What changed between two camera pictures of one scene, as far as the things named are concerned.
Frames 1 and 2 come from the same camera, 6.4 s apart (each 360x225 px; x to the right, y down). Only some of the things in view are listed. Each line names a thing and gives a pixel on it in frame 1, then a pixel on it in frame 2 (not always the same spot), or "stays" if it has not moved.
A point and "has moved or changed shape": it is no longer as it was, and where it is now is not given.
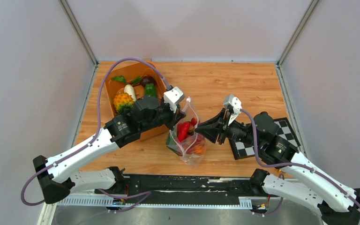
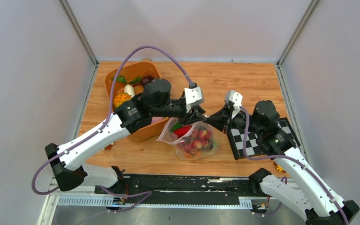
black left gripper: (176, 117) to (194, 116)
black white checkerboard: (243, 148) stays
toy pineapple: (123, 102) stays
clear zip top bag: (183, 140) has moved or changed shape
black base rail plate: (191, 190) stays
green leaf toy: (119, 78) stays
